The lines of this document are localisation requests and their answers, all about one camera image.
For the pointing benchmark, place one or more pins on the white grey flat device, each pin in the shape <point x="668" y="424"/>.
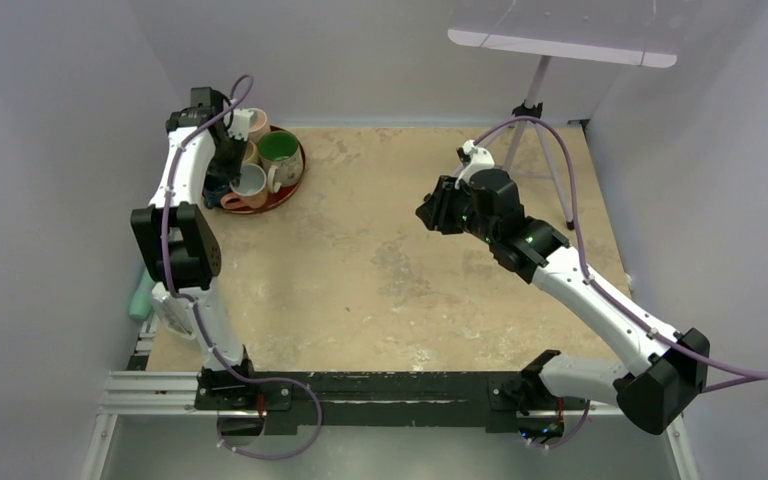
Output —
<point x="173" y="316"/>

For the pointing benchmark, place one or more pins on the white overhead light panel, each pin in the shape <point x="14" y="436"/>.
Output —
<point x="635" y="33"/>

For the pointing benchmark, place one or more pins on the cream mug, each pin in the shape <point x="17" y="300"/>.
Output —
<point x="281" y="158"/>

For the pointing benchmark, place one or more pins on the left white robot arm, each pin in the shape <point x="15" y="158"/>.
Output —
<point x="206" y="142"/>

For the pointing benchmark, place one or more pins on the aluminium frame rail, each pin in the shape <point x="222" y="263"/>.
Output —
<point x="148" y="428"/>

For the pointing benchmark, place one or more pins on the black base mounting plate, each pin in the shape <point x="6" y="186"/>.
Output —
<point x="283" y="402"/>

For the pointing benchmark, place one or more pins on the white tripod stand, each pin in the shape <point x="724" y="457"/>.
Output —
<point x="532" y="107"/>

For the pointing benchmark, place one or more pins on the white pinkish mug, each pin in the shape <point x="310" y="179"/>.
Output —
<point x="259" y="124"/>

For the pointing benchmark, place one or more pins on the pink salmon mug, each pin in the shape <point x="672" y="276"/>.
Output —
<point x="249" y="191"/>

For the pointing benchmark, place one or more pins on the beige mug sideways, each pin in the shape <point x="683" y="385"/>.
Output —
<point x="251" y="154"/>

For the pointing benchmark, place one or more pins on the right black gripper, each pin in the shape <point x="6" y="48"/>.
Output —
<point x="435" y="212"/>

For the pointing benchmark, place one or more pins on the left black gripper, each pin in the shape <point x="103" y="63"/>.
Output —
<point x="229" y="173"/>

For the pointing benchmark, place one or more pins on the round red lacquer tray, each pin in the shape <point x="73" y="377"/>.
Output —
<point x="275" y="200"/>

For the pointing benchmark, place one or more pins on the dark blue mug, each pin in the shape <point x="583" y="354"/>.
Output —
<point x="212" y="196"/>

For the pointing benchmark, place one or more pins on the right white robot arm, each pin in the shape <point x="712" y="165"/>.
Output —
<point x="660" y="370"/>

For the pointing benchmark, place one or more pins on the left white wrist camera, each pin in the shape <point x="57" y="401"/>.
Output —
<point x="238" y="123"/>

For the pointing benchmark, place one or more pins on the mint green object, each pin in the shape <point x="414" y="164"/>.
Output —
<point x="140" y="306"/>

